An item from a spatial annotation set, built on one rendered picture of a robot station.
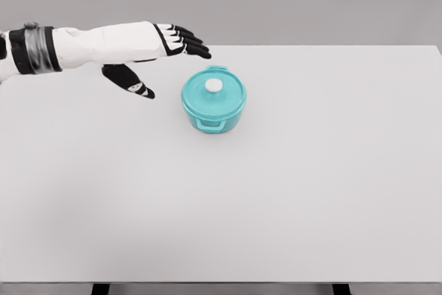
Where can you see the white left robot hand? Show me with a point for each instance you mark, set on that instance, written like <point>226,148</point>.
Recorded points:
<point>131,42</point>

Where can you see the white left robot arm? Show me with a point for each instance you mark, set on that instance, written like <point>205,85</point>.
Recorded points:
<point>45,49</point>

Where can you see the teal lid with white knob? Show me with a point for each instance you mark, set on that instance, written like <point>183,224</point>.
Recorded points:
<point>213,95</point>

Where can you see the teal pot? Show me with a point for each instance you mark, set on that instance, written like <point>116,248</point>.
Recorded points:
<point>221,118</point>

